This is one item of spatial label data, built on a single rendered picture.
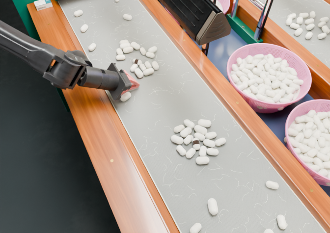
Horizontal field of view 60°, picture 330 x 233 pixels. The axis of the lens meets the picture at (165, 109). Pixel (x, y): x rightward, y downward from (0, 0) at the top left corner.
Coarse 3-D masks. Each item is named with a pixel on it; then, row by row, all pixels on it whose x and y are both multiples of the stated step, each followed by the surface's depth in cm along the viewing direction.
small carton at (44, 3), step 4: (40, 0) 112; (44, 0) 112; (48, 0) 112; (36, 4) 110; (40, 4) 110; (44, 4) 111; (48, 4) 111; (36, 8) 111; (40, 8) 111; (44, 8) 112
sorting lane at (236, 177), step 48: (96, 0) 119; (96, 48) 102; (144, 48) 102; (144, 96) 90; (192, 96) 90; (144, 144) 80; (240, 144) 80; (192, 192) 72; (240, 192) 72; (288, 192) 72
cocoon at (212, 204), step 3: (210, 201) 69; (213, 201) 68; (210, 204) 68; (213, 204) 68; (216, 204) 68; (210, 207) 68; (213, 207) 68; (216, 207) 68; (210, 210) 68; (213, 210) 67; (216, 210) 67; (213, 213) 67; (216, 213) 68
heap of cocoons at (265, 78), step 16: (240, 64) 98; (256, 64) 98; (272, 64) 98; (288, 64) 99; (240, 80) 96; (256, 80) 93; (272, 80) 94; (288, 80) 93; (256, 96) 90; (272, 96) 90; (288, 96) 90
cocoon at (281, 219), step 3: (279, 216) 67; (282, 216) 67; (279, 219) 67; (282, 219) 66; (279, 222) 66; (282, 222) 66; (285, 222) 66; (279, 225) 66; (282, 225) 66; (285, 225) 66; (282, 228) 66; (285, 228) 66
